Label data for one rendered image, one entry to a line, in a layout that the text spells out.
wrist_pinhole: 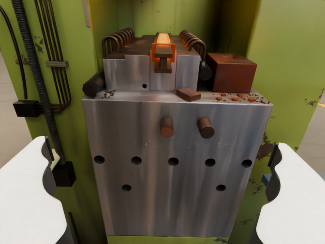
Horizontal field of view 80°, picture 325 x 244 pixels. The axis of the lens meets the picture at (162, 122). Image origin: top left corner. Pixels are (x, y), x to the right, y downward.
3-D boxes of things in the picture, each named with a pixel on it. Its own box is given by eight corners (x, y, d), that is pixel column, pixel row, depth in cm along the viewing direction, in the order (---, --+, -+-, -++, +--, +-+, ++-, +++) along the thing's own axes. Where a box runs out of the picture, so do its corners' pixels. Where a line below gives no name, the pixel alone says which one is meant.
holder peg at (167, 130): (173, 138, 37) (174, 126, 36) (159, 138, 37) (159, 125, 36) (172, 127, 41) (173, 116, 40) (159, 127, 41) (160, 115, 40)
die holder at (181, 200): (229, 237, 60) (274, 104, 38) (105, 235, 60) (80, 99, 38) (199, 137, 109) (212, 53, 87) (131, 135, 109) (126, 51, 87)
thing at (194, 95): (200, 99, 40) (201, 93, 39) (189, 101, 38) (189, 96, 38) (186, 92, 43) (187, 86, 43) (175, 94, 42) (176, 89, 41)
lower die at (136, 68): (196, 92, 43) (200, 52, 39) (106, 89, 43) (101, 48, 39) (181, 55, 80) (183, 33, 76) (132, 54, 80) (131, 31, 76)
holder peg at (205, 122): (213, 139, 38) (215, 127, 36) (199, 139, 38) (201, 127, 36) (209, 129, 41) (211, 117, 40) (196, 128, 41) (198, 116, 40)
